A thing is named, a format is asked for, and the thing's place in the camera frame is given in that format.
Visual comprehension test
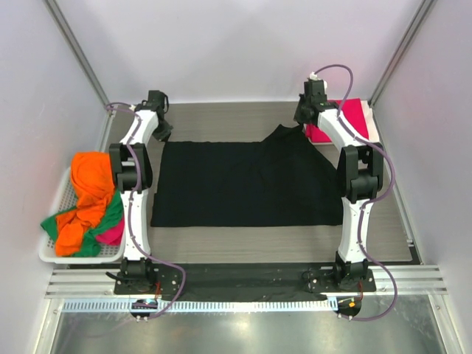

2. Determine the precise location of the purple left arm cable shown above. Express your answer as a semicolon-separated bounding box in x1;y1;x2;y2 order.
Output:
105;103;187;319

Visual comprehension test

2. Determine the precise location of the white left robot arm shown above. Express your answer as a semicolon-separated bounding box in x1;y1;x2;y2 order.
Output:
107;90;172;295

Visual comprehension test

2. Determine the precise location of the black t-shirt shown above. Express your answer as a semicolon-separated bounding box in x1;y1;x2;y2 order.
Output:
150;125;343;228

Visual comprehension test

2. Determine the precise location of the folded white t-shirt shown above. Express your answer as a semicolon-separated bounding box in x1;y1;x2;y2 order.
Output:
302;99;381;145

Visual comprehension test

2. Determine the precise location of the aluminium frame post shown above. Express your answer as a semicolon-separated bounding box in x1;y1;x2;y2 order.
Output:
43;0;110;106
368;0;437;108

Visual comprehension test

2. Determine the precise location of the white plastic laundry basket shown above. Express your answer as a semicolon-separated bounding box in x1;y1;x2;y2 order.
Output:
39;165;127;265

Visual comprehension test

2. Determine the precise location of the green t-shirt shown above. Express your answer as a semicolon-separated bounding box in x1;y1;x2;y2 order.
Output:
41;192;124;257

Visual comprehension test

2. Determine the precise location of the pink t-shirt in basket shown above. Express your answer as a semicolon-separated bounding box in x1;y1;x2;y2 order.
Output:
96;218;125;246

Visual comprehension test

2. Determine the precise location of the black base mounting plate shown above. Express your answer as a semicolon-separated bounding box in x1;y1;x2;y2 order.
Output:
106;261;376;302

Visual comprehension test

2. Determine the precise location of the left aluminium frame post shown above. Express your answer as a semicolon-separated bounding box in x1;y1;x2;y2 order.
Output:
43;0;110;106

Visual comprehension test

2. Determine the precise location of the right aluminium frame post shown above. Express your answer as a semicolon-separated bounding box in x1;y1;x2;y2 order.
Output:
368;0;437;108

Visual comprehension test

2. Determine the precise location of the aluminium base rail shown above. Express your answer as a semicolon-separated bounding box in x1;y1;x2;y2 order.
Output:
45;265;448;299

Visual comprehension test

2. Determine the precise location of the folded pink t-shirt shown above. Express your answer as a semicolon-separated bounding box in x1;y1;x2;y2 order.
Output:
304;98;369;144

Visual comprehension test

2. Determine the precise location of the white slotted cable duct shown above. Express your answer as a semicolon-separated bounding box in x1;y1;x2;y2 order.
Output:
62;297;338;314

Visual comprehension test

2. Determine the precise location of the orange t-shirt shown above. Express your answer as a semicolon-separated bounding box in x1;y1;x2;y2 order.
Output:
55;151;115;257

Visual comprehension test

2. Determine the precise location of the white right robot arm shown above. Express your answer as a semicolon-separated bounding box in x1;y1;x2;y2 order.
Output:
294;72;384;292

